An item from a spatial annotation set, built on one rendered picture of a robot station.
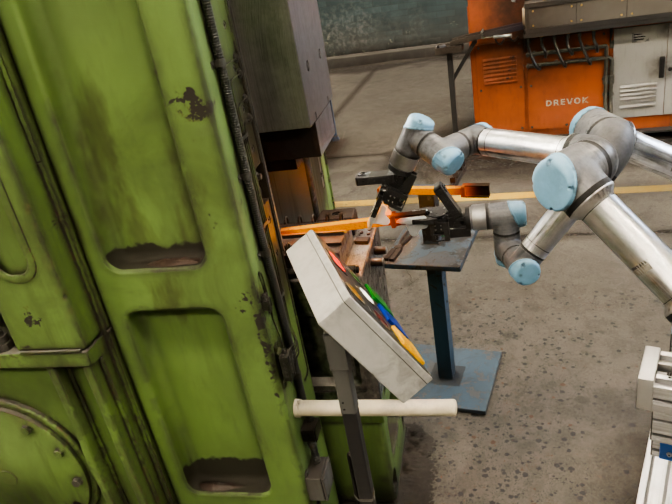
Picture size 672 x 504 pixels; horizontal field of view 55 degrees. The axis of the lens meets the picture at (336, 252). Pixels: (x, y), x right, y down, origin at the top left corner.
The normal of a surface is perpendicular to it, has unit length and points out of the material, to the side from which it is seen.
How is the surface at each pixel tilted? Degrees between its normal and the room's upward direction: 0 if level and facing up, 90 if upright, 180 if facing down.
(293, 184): 90
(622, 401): 0
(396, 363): 90
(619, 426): 0
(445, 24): 86
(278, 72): 90
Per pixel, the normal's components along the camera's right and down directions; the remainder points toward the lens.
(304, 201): -0.18, 0.47
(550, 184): -0.85, 0.29
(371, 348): 0.25, 0.40
